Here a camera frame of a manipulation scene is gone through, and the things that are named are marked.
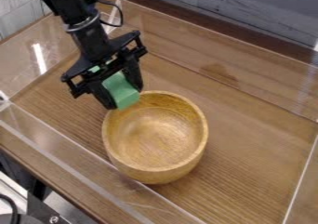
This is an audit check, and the black cable lower left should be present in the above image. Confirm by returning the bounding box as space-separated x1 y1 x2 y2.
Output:
0 192 22 224

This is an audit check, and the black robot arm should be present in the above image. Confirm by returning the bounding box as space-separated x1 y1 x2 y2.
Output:
43 0 146 110

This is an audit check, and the black metal mount plate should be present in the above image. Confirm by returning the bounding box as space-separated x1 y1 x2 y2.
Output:
25 192 84 224

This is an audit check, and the brown wooden bowl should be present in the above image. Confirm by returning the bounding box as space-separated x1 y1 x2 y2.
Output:
101 90 208 184

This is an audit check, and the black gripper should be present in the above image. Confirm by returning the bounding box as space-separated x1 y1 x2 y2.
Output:
61 21 148 110

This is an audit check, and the green rectangular block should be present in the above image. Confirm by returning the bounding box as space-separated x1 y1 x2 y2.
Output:
96 70 140 110

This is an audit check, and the clear acrylic tray wall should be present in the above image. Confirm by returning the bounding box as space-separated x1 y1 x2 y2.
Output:
0 0 318 224

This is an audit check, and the clear acrylic corner bracket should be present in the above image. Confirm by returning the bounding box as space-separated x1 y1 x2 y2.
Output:
97 0 124 34

